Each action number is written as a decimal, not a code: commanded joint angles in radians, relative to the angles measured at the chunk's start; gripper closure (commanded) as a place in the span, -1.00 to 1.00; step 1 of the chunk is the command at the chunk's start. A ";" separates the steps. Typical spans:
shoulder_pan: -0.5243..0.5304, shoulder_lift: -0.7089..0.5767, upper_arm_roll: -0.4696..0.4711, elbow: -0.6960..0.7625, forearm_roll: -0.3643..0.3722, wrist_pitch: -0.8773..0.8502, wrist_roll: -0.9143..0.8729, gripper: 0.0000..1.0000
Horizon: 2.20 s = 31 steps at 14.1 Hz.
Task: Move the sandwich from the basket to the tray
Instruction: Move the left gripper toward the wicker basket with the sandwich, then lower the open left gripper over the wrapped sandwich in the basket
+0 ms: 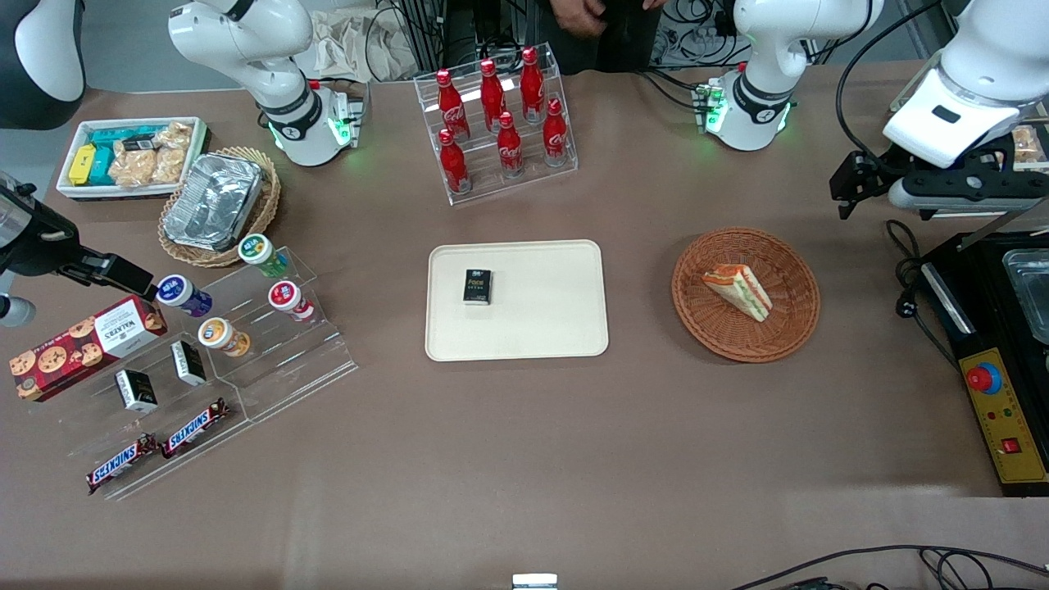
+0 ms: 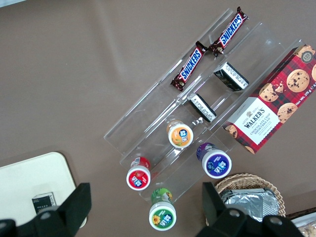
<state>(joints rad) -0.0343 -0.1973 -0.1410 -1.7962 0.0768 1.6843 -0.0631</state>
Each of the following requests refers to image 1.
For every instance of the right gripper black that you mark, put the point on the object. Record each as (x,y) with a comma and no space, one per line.
(37,244)

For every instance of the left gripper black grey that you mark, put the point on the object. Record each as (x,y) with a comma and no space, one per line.
(857,174)

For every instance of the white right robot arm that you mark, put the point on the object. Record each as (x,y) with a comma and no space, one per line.
(246,41)

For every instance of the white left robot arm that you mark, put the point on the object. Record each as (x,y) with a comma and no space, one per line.
(770,49)

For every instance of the triangular sandwich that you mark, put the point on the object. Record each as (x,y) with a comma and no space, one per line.
(737,291)

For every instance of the light wicker basket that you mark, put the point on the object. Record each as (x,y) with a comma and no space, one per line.
(266,205)

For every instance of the brown wicker basket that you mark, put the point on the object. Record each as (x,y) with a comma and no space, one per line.
(721,328)

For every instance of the beige plastic tray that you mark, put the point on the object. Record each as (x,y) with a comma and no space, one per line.
(541,328)

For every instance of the bare person hand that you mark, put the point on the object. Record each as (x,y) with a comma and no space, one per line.
(580,16)

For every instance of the purple lid snack can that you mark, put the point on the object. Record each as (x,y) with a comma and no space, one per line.
(182,295)

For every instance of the red Walkers shortbread box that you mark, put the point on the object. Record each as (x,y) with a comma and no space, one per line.
(82,348)

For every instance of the white rectangular snack bin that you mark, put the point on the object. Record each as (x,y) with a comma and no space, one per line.
(70,192)

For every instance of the teal snack box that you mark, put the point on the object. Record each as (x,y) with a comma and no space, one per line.
(102,168)
(111,135)

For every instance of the clear cracker snack packet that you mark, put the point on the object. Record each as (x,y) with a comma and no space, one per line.
(1028,147)
(169,164)
(175,133)
(133,168)

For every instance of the yellow small snack box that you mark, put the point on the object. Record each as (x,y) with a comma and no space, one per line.
(82,164)

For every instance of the small black white box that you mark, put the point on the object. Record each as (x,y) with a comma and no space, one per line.
(135,391)
(188,362)

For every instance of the aluminium foil container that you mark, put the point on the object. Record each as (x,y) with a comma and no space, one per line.
(213,201)

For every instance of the orange lid snack can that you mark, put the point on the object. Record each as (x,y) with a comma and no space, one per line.
(221,336)

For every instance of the clear acrylic stepped stand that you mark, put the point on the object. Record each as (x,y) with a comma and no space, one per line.
(303,369)
(164,393)

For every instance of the green lid snack can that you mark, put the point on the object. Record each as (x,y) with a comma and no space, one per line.
(261,252)

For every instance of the Snickers chocolate bar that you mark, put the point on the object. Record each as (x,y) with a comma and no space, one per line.
(195,427)
(123,463)

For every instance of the red lid snack can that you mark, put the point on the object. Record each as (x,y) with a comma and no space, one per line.
(288,299)

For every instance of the black appliance yellow control panel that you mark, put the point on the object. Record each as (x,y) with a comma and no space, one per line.
(983,328)

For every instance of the metal pan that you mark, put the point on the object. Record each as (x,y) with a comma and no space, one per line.
(1033,287)

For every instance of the person in dark clothes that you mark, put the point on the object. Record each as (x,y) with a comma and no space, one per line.
(623,41)

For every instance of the red cola bottle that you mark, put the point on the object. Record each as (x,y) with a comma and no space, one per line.
(510,146)
(492,92)
(453,162)
(451,102)
(555,133)
(532,82)

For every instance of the crumpled beige bag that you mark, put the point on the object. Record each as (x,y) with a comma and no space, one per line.
(352,45)

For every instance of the clear acrylic bottle rack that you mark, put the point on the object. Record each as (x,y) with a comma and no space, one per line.
(492,184)

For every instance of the small black Pocky box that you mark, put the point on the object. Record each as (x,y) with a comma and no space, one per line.
(477,287)

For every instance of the small white grey device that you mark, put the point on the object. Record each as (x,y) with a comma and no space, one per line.
(534,582)

